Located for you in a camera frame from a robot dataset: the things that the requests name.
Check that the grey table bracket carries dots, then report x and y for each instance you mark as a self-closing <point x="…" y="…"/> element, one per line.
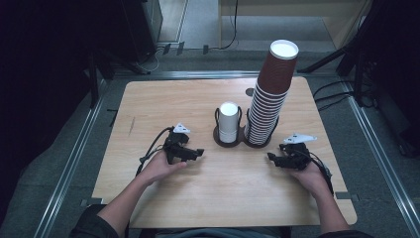
<point x="90" y="202"/>
<point x="346" y="196"/>

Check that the person's right hand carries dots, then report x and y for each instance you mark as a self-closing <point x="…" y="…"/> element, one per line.
<point x="310" y="180"/>

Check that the black metal stand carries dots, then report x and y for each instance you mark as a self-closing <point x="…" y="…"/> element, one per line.
<point x="95" y="79"/>

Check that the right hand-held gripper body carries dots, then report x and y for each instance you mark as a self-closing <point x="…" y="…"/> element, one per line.
<point x="297" y="157"/>

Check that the dark round table grommet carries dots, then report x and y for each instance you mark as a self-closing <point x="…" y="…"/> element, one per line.
<point x="250" y="92"/>

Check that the stack of brown ribbed cups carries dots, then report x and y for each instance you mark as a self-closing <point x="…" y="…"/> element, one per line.
<point x="269" y="105"/>

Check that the person's left hand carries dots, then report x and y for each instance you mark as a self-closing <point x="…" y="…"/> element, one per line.
<point x="158" y="170"/>

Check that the black cabinet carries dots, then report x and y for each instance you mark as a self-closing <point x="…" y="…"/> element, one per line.
<point x="140" y="26"/>

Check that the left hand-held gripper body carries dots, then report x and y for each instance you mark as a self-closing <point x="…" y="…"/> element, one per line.
<point x="175" y="145"/>

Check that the metal floor rail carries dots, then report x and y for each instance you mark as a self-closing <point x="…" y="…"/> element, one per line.
<point x="214" y="74"/>
<point x="386" y="158"/>
<point x="71" y="165"/>

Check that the light wooden furniture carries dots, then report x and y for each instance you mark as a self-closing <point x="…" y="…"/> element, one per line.
<point x="340" y="16"/>

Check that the black tripod stand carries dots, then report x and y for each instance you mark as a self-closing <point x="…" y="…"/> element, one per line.
<point x="360" y="59"/>

